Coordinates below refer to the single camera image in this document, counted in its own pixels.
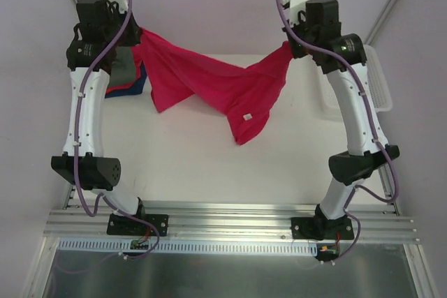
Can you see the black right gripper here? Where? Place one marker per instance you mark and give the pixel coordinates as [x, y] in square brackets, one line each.
[297, 49]

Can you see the aluminium frame rail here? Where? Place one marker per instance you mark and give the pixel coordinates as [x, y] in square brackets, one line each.
[379, 224]

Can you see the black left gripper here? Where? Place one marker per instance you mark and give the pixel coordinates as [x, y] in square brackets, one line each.
[132, 33]

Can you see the folded red t shirt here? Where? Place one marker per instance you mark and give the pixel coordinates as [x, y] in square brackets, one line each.
[139, 64]

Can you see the white plastic mesh basket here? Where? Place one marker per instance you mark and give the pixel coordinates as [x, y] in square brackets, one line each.
[378, 85]

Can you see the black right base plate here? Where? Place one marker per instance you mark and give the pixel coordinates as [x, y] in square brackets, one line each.
[321, 229]

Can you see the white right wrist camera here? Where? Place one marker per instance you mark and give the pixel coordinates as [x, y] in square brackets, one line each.
[293, 7]

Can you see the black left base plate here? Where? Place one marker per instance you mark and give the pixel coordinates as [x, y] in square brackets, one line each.
[123, 226]

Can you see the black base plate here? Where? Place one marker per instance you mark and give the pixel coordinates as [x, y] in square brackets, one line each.
[321, 229]
[123, 226]

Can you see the white slotted cable duct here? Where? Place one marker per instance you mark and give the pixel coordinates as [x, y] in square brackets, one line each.
[185, 246]

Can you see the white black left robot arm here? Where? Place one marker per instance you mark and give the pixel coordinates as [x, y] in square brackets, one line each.
[103, 26]

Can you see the crimson pink t shirt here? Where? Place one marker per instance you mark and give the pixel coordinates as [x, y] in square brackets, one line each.
[244, 95]

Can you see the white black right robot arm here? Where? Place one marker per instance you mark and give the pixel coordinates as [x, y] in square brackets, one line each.
[314, 29]

